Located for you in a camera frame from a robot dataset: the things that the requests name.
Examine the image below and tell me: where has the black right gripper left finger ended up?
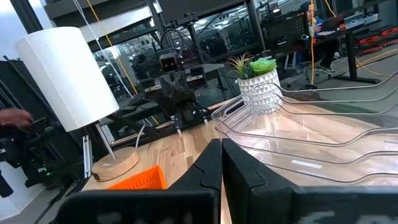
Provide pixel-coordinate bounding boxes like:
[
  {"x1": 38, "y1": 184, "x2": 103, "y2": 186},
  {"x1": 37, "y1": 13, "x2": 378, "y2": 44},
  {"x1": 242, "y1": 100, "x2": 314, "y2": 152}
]
[{"x1": 54, "y1": 138, "x2": 223, "y2": 224}]

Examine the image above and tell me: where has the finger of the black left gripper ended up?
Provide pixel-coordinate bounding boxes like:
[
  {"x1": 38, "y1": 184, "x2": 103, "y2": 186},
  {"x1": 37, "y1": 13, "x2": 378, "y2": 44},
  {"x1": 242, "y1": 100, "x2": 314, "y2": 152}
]
[
  {"x1": 174, "y1": 74, "x2": 187, "y2": 98},
  {"x1": 165, "y1": 74, "x2": 177, "y2": 98}
]

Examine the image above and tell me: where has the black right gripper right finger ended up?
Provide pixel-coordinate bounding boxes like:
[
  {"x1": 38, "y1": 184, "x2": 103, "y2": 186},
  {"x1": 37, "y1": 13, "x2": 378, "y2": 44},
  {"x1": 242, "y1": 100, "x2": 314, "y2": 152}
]
[{"x1": 222, "y1": 138, "x2": 398, "y2": 224}]

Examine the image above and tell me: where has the red plastic mesh basket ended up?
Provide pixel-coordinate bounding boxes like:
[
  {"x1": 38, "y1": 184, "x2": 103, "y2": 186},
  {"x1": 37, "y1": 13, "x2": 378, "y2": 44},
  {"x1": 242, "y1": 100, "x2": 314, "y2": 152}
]
[{"x1": 105, "y1": 164, "x2": 168, "y2": 190}]

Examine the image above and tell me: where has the clear plastic bin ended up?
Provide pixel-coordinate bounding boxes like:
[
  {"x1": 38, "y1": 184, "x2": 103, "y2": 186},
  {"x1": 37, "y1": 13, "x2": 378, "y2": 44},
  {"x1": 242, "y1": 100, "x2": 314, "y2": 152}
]
[
  {"x1": 210, "y1": 72, "x2": 398, "y2": 131},
  {"x1": 214, "y1": 123, "x2": 398, "y2": 187}
]

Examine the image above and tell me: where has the green plant in white pot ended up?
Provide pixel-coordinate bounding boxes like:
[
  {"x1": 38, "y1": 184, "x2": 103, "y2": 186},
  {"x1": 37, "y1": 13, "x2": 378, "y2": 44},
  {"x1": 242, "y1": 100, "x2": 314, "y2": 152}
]
[{"x1": 228, "y1": 52, "x2": 282, "y2": 114}]

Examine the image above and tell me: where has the black perforated cabinet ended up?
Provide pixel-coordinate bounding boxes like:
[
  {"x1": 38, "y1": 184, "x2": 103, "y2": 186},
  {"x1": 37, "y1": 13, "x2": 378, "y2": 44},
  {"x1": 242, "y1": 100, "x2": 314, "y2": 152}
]
[{"x1": 261, "y1": 11, "x2": 312, "y2": 57}]

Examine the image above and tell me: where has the black device with green light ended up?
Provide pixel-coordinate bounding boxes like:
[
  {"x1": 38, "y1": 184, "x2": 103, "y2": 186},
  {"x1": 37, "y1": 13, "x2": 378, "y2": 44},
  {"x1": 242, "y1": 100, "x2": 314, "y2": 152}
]
[{"x1": 0, "y1": 118, "x2": 63, "y2": 198}]

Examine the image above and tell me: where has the person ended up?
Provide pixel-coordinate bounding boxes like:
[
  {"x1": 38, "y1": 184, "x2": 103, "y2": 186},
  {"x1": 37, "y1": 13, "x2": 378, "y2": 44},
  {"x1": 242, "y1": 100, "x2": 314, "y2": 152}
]
[{"x1": 306, "y1": 2, "x2": 341, "y2": 74}]

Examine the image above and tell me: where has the person's hand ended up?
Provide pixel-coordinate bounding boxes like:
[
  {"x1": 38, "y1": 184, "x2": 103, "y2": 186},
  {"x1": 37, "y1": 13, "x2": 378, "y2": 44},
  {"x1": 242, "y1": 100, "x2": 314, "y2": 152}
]
[{"x1": 0, "y1": 108, "x2": 33, "y2": 128}]

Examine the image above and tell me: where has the black office desk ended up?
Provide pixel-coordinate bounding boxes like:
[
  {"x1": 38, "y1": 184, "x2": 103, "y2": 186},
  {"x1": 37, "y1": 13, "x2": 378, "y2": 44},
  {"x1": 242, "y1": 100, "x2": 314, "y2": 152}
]
[{"x1": 313, "y1": 18, "x2": 398, "y2": 85}]

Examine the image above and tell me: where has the laptop computer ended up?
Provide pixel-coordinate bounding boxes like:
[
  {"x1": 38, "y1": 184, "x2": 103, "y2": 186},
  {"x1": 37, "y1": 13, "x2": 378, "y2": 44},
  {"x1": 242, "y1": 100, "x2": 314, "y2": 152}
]
[{"x1": 322, "y1": 14, "x2": 345, "y2": 32}]

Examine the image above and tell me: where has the red storage case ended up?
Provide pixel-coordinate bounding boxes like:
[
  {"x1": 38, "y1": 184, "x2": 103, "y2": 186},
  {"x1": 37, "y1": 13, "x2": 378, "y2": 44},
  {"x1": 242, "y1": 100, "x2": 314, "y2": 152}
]
[{"x1": 354, "y1": 26, "x2": 398, "y2": 55}]

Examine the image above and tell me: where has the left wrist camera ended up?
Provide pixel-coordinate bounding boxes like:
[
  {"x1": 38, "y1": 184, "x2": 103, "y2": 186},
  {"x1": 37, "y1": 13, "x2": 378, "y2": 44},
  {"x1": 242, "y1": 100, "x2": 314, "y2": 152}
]
[{"x1": 157, "y1": 52, "x2": 180, "y2": 75}]

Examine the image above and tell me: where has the silver aluminium bracket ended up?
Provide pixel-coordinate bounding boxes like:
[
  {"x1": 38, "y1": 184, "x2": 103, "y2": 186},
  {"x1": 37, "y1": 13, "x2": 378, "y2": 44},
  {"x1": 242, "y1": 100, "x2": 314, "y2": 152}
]
[{"x1": 81, "y1": 134, "x2": 94, "y2": 180}]

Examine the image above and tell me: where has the yellow cable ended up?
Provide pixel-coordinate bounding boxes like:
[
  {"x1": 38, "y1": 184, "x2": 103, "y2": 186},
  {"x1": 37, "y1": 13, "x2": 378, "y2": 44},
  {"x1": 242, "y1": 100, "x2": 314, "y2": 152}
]
[
  {"x1": 309, "y1": 0, "x2": 316, "y2": 85},
  {"x1": 86, "y1": 0, "x2": 160, "y2": 126}
]

